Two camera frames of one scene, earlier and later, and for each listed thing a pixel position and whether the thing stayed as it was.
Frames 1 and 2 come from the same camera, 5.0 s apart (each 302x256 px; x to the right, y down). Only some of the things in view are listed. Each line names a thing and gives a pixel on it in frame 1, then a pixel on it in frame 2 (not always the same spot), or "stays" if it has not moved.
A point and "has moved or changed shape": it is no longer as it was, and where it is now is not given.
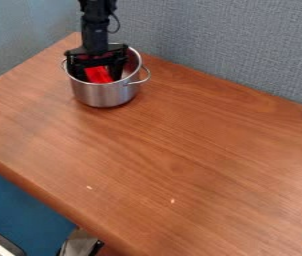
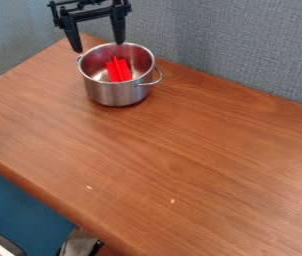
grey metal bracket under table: (80, 244) stays
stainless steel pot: (112, 94) has moved or changed shape
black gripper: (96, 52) → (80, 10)
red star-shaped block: (98, 74) has moved or changed shape
